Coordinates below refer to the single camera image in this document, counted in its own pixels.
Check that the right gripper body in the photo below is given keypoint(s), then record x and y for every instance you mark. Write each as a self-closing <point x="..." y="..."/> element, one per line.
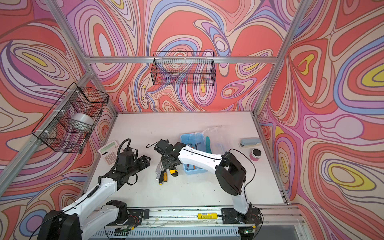
<point x="166" y="163"/>

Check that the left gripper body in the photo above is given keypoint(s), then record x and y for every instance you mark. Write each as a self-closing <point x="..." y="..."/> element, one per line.
<point x="136" y="166"/>

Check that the yellow black utility knife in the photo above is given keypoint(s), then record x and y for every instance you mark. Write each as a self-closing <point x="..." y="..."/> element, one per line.
<point x="173" y="172"/>

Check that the small silver screwdriver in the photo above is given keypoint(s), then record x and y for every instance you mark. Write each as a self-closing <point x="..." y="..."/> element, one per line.
<point x="158" y="171"/>

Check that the black yellow screwdriver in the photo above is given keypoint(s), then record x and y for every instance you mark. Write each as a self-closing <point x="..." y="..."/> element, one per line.
<point x="161" y="177"/>

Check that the teal utility knife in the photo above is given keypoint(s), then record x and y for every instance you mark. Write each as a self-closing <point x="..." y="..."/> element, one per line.
<point x="208" y="145"/>

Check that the blue plastic tool box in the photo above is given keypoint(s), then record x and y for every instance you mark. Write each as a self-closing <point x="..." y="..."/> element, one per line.
<point x="218" y="136"/>

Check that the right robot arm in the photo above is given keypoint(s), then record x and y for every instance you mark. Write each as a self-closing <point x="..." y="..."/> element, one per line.
<point x="230" y="173"/>

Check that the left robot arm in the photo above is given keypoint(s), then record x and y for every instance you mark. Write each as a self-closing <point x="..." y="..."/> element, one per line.
<point x="79" y="220"/>

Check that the white pink calculator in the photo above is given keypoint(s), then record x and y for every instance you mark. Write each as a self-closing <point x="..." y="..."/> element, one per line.
<point x="109" y="152"/>

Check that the grey stapler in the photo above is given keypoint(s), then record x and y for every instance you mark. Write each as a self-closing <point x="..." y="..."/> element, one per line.
<point x="249" y="142"/>

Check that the pink tape roll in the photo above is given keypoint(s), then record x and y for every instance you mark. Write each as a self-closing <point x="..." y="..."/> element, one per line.
<point x="255" y="154"/>

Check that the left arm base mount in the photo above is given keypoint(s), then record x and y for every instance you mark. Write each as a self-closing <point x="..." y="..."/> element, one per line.
<point x="133" y="218"/>

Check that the silver duct tape roll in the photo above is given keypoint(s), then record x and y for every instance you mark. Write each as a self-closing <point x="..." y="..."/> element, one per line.
<point x="82" y="122"/>

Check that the black wire basket left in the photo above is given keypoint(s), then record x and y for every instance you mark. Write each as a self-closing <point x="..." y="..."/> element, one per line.
<point x="70" y="125"/>

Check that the black wire basket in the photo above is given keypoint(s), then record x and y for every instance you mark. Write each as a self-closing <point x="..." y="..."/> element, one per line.
<point x="183" y="68"/>
<point x="70" y="125"/>

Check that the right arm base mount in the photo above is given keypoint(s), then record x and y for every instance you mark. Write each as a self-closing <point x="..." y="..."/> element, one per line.
<point x="231" y="216"/>

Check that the black wire basket back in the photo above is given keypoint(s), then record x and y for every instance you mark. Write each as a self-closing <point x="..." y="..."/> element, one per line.
<point x="183" y="68"/>

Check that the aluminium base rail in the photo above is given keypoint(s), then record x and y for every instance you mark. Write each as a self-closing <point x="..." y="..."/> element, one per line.
<point x="208" y="216"/>

